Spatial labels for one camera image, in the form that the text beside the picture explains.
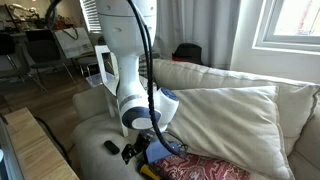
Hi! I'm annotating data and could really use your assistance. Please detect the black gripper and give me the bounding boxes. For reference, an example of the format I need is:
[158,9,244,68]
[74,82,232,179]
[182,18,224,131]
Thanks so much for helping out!
[120,131,154,165]

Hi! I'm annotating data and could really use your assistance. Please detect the yellow black torch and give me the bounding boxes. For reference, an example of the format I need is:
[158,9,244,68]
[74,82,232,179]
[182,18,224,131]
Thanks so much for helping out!
[139,163,163,180]

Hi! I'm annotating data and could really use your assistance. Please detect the black office chair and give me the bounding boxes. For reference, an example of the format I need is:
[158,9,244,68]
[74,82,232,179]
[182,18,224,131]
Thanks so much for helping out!
[24,29,78,84]
[0,31,48,94]

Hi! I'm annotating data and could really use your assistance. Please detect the black remote control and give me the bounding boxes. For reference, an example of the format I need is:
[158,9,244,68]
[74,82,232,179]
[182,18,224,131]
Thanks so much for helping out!
[103,139,121,156]

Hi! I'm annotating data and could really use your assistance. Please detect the red white patterned cushion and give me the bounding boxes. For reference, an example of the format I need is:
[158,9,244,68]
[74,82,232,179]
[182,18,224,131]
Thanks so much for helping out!
[153,152,252,180]

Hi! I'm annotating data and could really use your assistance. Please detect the clear plastic box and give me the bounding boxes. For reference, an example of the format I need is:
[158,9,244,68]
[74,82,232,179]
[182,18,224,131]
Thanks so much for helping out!
[85,72,116,88]

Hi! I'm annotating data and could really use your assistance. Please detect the grey white patterned blanket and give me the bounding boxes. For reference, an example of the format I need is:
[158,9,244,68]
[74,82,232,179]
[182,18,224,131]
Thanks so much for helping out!
[138,53,161,79]

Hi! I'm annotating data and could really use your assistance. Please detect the light wooden table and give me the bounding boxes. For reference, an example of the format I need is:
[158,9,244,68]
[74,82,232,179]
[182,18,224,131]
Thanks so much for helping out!
[3,107,81,180]

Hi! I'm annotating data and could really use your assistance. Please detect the cream pillow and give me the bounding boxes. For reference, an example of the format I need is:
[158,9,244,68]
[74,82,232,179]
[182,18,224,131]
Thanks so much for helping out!
[166,85,296,180]

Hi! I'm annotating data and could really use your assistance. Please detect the red cloth under hat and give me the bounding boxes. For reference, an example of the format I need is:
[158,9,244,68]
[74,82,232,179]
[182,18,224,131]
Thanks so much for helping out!
[172,55,188,64]

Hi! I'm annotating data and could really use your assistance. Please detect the black hat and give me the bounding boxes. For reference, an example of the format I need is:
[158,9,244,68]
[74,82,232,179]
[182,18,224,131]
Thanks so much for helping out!
[171,42,205,66]

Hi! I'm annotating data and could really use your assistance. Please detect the white paper bag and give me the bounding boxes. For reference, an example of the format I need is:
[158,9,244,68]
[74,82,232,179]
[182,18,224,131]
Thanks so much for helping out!
[54,26,95,60]

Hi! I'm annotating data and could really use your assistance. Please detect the beige fabric sofa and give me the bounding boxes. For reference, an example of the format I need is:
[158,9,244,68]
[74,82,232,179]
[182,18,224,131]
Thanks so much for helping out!
[70,58,320,180]

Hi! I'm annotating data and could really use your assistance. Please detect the white window blinds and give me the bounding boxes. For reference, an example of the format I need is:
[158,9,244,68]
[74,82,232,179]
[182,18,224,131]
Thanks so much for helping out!
[79,0,103,33]

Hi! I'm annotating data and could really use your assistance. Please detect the white curtain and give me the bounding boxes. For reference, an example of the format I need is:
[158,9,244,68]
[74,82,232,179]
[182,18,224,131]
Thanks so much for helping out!
[154,0,242,71]

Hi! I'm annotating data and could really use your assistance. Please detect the white framed window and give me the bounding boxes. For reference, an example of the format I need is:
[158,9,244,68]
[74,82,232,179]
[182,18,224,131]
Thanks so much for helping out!
[252,0,320,53]

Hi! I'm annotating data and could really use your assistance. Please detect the black floor cable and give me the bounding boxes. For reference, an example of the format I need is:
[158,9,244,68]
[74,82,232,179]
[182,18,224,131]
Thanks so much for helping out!
[33,115,73,166]

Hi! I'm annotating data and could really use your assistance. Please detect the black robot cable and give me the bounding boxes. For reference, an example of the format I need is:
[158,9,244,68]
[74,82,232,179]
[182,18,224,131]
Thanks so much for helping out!
[126,0,189,158]

